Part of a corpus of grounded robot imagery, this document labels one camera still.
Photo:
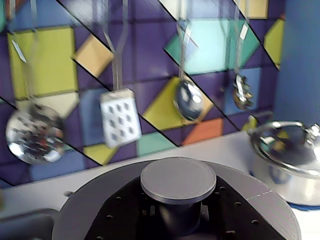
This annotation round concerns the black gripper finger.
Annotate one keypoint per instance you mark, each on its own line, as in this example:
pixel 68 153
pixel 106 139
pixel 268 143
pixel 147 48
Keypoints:
pixel 232 217
pixel 125 215

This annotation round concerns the silver pot with lid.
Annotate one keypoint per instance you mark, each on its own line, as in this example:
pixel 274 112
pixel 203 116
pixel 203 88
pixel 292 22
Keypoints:
pixel 282 150

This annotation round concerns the steel pot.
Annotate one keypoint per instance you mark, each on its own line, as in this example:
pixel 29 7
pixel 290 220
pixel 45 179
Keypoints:
pixel 287 185

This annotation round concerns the white slotted spatula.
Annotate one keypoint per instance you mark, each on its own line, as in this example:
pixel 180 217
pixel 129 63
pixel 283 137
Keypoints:
pixel 120 117

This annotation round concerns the white toy sink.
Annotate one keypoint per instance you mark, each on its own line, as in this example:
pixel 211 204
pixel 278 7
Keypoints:
pixel 25 225

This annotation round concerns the steel skimmer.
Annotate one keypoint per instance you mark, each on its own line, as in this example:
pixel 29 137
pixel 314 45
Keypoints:
pixel 35 135

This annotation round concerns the small steel spoon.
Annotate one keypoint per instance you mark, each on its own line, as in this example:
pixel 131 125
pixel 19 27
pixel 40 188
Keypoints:
pixel 241 92

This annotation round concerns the steel ladle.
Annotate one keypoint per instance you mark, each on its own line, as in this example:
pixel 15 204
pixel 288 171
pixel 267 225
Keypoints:
pixel 188 100

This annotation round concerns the blue toy kitchen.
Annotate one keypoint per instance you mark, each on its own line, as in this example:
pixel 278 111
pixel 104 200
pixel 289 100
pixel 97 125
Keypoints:
pixel 150 37

